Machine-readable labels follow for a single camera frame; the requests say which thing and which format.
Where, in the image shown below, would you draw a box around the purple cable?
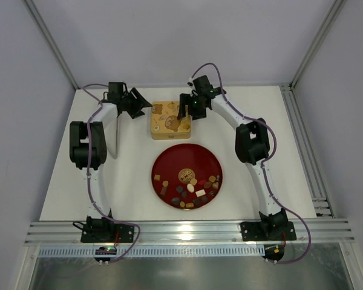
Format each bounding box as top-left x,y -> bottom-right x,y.
189,63 -> 312,265
81,83 -> 142,263

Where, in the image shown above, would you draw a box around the silver tin lid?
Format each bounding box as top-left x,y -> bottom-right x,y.
150,101 -> 192,132

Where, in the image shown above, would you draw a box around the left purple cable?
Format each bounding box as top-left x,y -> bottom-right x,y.
81,83 -> 142,263

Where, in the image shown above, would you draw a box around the aluminium mounting rail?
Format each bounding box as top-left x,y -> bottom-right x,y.
25,218 -> 355,245

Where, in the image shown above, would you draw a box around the white rectangular chocolate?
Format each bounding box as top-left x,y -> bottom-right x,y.
195,189 -> 206,197

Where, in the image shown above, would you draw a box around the red round plate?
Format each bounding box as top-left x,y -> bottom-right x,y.
151,143 -> 223,210

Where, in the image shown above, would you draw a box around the gold chocolate tin box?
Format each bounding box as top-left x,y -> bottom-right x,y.
151,130 -> 191,140

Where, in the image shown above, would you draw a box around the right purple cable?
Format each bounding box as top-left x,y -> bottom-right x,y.
189,63 -> 312,265

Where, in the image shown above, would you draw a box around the slotted cable duct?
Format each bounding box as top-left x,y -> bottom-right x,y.
38,243 -> 265,259

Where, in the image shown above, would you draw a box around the silver metal tongs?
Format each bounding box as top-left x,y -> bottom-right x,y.
113,118 -> 119,160

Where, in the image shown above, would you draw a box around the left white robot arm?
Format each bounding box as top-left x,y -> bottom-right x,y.
69,82 -> 151,243

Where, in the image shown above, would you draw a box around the white oval chocolate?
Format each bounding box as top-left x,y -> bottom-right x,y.
187,184 -> 195,193

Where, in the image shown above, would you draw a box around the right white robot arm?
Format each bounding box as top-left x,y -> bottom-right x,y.
178,76 -> 296,242

